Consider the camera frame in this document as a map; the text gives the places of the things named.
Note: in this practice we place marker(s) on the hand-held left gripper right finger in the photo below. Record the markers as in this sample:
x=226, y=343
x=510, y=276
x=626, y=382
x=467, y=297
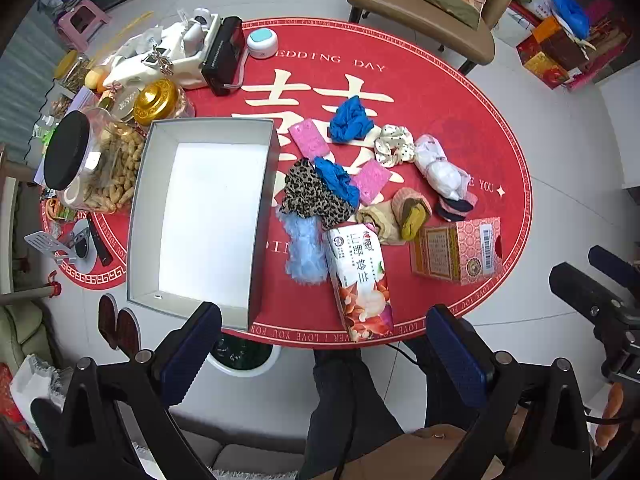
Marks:
x=457, y=355

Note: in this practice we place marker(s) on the person's dark trouser leg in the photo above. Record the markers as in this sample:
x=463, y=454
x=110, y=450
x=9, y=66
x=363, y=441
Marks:
x=345, y=410

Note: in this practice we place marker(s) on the brown slipper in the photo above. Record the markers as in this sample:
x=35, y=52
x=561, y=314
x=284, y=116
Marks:
x=107, y=317
x=128, y=332

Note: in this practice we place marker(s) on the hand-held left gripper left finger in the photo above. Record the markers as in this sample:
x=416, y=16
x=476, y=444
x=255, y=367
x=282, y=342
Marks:
x=192, y=345

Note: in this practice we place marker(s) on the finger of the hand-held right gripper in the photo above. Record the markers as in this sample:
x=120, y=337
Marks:
x=612, y=265
x=580, y=290

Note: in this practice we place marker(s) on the white ceramic organizer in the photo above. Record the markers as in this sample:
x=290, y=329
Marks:
x=185, y=67

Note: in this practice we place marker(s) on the white paper bag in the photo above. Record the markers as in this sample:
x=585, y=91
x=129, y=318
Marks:
x=35, y=380

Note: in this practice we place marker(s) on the light blue fluffy scrunchie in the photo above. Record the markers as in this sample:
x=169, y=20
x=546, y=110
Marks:
x=302, y=250

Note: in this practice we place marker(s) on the small jar with flat lid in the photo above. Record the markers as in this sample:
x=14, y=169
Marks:
x=122, y=105

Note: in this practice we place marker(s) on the beige sofa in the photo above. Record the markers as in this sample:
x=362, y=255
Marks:
x=22, y=332

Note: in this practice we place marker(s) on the beige sock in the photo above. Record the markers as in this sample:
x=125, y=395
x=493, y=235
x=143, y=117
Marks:
x=380, y=220

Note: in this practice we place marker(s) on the blue plastic shoe cover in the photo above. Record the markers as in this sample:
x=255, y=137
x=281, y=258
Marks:
x=337, y=182
x=352, y=120

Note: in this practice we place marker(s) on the red gift box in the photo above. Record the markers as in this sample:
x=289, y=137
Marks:
x=545, y=67

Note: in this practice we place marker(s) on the glass jar with yellow lid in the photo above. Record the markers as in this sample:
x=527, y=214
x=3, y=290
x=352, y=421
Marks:
x=70, y=70

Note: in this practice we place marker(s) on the round red table mat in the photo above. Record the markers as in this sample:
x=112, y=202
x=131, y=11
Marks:
x=450, y=110

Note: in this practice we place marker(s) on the jar with gold lid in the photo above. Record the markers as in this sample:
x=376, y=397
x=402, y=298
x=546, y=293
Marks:
x=157, y=100

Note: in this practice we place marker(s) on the orange and brown gift box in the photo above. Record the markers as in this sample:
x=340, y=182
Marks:
x=560, y=40

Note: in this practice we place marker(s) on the person's right hand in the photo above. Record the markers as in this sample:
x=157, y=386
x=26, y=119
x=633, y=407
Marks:
x=614, y=405

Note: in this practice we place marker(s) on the pink patterned carton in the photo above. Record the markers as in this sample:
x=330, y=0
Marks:
x=450, y=255

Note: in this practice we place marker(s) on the leopard print scrunchie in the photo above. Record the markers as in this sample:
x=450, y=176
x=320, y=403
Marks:
x=305, y=190

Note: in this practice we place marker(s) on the orange fruit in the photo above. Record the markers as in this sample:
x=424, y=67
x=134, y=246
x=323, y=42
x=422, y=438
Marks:
x=94, y=80

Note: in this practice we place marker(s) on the blue plastic bag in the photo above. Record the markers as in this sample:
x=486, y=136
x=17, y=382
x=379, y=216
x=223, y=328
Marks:
x=570, y=10

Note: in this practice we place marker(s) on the white round bin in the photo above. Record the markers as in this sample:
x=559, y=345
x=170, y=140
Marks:
x=240, y=357

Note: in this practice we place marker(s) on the white and teal round device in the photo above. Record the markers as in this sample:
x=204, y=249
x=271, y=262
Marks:
x=262, y=42

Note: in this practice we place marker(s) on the pink plastic stool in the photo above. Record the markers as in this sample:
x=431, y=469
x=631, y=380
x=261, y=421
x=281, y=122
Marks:
x=80, y=22

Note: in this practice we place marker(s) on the red bag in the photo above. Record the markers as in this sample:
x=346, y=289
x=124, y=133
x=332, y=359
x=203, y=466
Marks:
x=12, y=420

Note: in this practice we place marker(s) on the pink sponge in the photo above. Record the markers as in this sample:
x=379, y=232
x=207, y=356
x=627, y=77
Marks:
x=310, y=140
x=372, y=182

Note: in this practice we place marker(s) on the pink and navy sock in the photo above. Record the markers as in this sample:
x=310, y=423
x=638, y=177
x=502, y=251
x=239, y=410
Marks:
x=457, y=207

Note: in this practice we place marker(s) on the white rolled socks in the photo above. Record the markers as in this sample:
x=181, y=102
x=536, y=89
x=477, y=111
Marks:
x=440, y=170

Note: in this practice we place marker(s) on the grey cardboard box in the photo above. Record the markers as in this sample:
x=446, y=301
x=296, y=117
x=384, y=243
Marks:
x=200, y=210

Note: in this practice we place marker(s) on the brown chair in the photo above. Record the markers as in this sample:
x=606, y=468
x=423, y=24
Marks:
x=415, y=15

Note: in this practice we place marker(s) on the floral tissue pack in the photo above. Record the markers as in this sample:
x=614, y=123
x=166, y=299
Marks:
x=357, y=280

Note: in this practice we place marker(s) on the small white camera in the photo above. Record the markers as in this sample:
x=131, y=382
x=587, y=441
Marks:
x=192, y=35

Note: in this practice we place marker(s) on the pink and olive sock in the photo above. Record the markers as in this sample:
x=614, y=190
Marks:
x=412, y=215

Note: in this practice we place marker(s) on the black radio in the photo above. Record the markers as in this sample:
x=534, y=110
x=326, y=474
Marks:
x=222, y=55

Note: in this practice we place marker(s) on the peanut jar with black lid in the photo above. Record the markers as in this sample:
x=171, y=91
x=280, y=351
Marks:
x=115, y=165

